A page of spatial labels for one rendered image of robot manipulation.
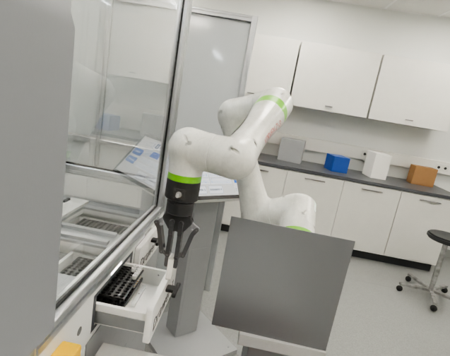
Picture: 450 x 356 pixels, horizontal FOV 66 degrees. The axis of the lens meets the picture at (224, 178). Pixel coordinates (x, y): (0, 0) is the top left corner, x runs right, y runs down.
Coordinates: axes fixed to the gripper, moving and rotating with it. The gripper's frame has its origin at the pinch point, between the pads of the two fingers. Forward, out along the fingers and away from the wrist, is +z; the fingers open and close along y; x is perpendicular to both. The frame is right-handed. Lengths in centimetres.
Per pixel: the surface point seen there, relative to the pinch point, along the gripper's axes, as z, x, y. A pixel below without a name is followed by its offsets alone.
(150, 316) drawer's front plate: 9.1, -11.3, -1.2
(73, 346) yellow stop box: 8.5, -27.6, -13.5
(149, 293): 15.7, 9.3, -7.2
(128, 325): 14.5, -9.6, -7.3
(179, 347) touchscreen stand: 95, 86, -3
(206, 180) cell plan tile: -6, 91, -4
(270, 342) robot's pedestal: 23.8, 9.2, 34.2
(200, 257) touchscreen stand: 43, 99, -1
